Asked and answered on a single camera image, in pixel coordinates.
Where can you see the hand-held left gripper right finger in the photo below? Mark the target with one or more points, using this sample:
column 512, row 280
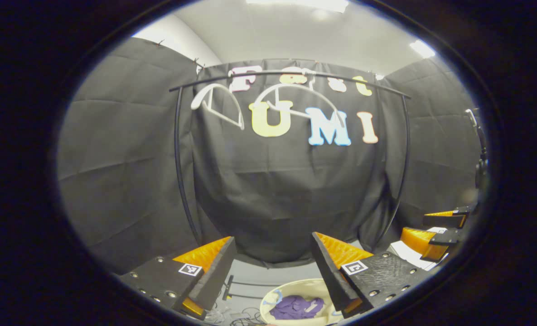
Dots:
column 331, row 276

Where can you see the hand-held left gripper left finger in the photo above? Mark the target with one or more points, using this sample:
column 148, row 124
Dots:
column 216, row 276

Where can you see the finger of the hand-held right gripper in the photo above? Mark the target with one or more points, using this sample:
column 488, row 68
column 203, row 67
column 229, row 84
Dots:
column 445, row 221
column 418, row 242

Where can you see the beige laundry hamper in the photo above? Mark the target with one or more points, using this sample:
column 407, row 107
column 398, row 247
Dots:
column 291, row 286

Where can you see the black clothes rack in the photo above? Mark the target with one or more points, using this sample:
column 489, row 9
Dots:
column 176, row 136

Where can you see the white plain hanger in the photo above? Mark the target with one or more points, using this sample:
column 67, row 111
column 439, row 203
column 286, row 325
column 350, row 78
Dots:
column 196, row 102

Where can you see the white hanger with taped hook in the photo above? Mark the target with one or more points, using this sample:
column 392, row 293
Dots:
column 308, row 71

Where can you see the white flat board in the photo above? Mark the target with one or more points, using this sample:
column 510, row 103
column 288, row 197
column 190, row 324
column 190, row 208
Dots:
column 406, row 253

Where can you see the white hang tag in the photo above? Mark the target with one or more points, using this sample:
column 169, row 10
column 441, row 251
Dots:
column 312, row 307

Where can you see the dark upright object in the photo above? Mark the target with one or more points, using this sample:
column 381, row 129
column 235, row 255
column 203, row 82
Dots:
column 481, row 172

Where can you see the narrow ceiling light panel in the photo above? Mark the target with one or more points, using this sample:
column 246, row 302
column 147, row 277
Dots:
column 422, row 48

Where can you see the large ceiling light panel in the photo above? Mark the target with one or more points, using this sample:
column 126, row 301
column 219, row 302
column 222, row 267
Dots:
column 300, row 3

